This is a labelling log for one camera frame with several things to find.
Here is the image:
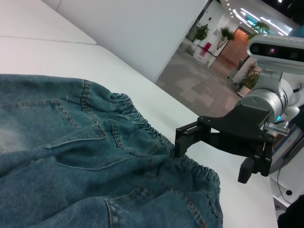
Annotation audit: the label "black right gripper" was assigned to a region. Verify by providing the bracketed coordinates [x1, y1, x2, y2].
[174, 102, 276, 184]

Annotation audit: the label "blue denim shorts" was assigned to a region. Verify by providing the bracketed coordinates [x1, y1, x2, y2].
[0, 74, 224, 228]

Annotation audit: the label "potted green plant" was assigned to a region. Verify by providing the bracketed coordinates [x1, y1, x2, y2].
[217, 26, 235, 51]
[246, 21, 271, 41]
[237, 63, 260, 98]
[194, 23, 211, 44]

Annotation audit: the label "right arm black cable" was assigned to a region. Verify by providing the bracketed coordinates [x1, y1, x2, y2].
[263, 120, 295, 205]

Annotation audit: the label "right camera mount bracket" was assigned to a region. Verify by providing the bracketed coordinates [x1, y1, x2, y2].
[257, 60, 285, 92]

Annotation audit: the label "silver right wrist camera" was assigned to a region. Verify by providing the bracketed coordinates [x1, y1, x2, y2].
[246, 34, 304, 69]

